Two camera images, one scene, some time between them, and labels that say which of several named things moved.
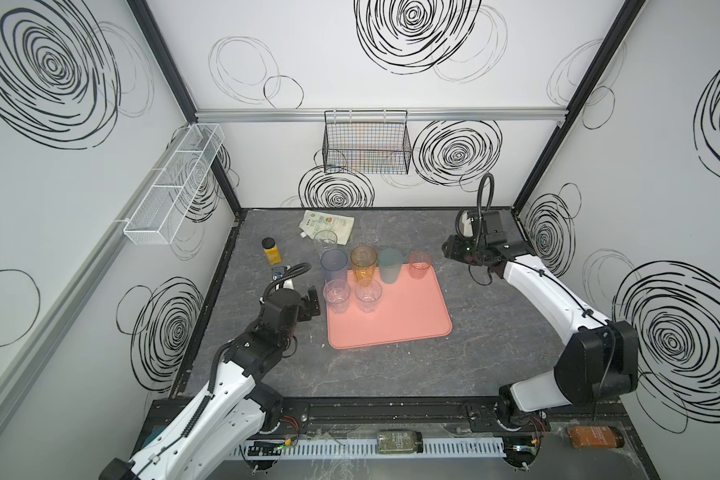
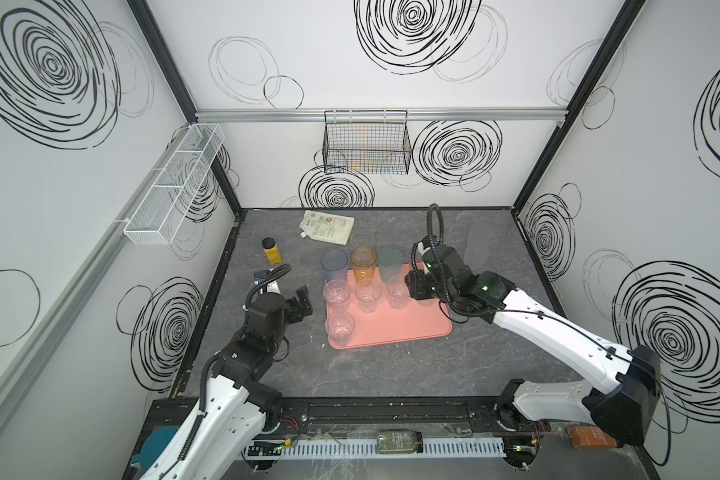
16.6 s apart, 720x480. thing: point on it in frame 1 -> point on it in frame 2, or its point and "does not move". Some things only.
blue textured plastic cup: x=334 y=263 does not move
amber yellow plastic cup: x=363 y=259 does not move
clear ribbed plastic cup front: x=337 y=293 does not move
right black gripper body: x=453 y=248 -> x=421 y=284
